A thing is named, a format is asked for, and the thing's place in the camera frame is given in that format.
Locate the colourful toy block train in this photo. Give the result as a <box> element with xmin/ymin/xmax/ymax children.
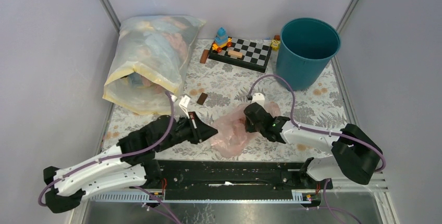
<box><xmin>212</xmin><ymin>27</ymin><xmax>232</xmax><ymax>53</ymax></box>

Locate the light wooden block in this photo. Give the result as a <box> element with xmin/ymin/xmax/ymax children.
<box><xmin>227</xmin><ymin>50</ymin><xmax>243</xmax><ymax>59</ymax></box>

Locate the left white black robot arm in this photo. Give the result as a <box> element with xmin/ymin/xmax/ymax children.
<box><xmin>39</xmin><ymin>111</ymin><xmax>218</xmax><ymax>214</ymax></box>

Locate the aluminium frame rail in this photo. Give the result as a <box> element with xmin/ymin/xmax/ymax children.
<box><xmin>89</xmin><ymin>173</ymin><xmax>388</xmax><ymax>204</ymax></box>

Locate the black white checkerboard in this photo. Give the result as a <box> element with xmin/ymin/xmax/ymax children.
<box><xmin>208</xmin><ymin>37</ymin><xmax>272</xmax><ymax>73</ymax></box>

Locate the reddish brown wooden block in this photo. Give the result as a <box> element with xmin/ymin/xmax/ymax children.
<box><xmin>200</xmin><ymin>49</ymin><xmax>210</xmax><ymax>64</ymax></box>

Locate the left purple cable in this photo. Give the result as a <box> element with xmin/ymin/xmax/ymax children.
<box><xmin>38</xmin><ymin>91</ymin><xmax>176</xmax><ymax>207</ymax></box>

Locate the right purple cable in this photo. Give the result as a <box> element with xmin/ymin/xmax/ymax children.
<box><xmin>247</xmin><ymin>74</ymin><xmax>387</xmax><ymax>173</ymax></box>

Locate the large translucent plastic bag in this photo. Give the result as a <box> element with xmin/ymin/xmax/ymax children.
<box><xmin>102</xmin><ymin>15</ymin><xmax>206</xmax><ymax>115</ymax></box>

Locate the pink trash bag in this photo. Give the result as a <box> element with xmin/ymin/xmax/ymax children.
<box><xmin>209</xmin><ymin>103</ymin><xmax>260</xmax><ymax>158</ymax></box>

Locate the teal plastic trash bin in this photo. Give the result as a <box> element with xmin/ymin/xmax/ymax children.
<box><xmin>275</xmin><ymin>18</ymin><xmax>341</xmax><ymax>91</ymax></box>

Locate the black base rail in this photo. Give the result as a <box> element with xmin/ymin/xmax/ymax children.
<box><xmin>128</xmin><ymin>160</ymin><xmax>328</xmax><ymax>195</ymax></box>

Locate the yellow toy figure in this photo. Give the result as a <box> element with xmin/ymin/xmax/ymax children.
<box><xmin>271</xmin><ymin>35</ymin><xmax>280</xmax><ymax>51</ymax></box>

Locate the floral patterned table mat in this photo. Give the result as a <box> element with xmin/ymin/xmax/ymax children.
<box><xmin>100</xmin><ymin>40</ymin><xmax>348</xmax><ymax>162</ymax></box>

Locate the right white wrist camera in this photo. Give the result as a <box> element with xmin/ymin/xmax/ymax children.
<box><xmin>251</xmin><ymin>93</ymin><xmax>265</xmax><ymax>107</ymax></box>

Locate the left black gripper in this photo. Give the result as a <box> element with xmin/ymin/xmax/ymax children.
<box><xmin>156</xmin><ymin>111</ymin><xmax>219</xmax><ymax>153</ymax></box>

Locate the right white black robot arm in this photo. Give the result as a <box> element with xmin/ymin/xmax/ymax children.
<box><xmin>244</xmin><ymin>103</ymin><xmax>383</xmax><ymax>189</ymax></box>

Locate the purple cable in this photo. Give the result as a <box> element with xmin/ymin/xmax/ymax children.
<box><xmin>38</xmin><ymin>91</ymin><xmax>176</xmax><ymax>207</ymax></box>
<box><xmin>247</xmin><ymin>74</ymin><xmax>387</xmax><ymax>173</ymax></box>

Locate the dark brown wooden block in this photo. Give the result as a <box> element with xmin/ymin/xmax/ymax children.
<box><xmin>197</xmin><ymin>93</ymin><xmax>208</xmax><ymax>105</ymax></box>

